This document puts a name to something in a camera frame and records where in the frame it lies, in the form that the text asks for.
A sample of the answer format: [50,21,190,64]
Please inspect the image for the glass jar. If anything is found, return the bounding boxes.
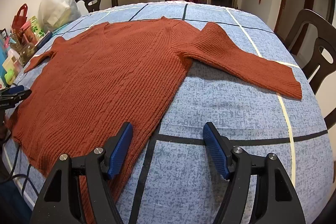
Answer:
[20,42,37,67]

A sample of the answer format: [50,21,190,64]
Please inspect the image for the blue checked tablecloth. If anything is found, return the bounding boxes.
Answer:
[3,1,331,224]

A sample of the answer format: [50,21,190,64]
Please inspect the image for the green leaf-print packet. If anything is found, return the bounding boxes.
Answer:
[28,16,46,38]

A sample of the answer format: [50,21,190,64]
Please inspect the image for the black cable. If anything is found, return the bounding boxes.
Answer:
[3,135,40,201]

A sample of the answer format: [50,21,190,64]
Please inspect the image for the white plastic bag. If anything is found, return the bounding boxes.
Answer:
[38,0,82,33]

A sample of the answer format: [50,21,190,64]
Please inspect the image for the rust knit sweater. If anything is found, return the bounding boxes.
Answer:
[6,16,302,224]

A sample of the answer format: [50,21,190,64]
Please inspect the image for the clear plastic box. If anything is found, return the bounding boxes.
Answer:
[3,55,23,75]

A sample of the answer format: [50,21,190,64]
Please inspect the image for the blue case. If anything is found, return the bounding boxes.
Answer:
[34,31,53,48]

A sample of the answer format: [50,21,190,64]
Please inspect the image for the teal box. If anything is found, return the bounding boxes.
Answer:
[0,28,12,63]

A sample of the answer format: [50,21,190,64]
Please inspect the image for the brown wooden door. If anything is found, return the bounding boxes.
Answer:
[274,0,317,56]

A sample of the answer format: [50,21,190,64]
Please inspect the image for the person's dark blue pants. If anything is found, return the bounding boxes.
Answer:
[0,179,33,224]

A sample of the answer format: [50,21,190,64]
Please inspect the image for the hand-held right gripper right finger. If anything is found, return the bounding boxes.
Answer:
[203,122,307,224]

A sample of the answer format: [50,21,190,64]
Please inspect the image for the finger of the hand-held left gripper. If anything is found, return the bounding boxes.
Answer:
[0,89,32,105]
[0,85,25,95]

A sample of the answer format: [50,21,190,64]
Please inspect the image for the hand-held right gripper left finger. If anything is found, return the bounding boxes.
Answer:
[30,122,134,224]

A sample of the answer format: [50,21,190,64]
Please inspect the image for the red gift bag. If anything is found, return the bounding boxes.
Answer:
[12,4,29,30]

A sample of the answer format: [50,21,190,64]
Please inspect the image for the light green container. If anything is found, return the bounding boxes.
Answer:
[4,69,16,84]

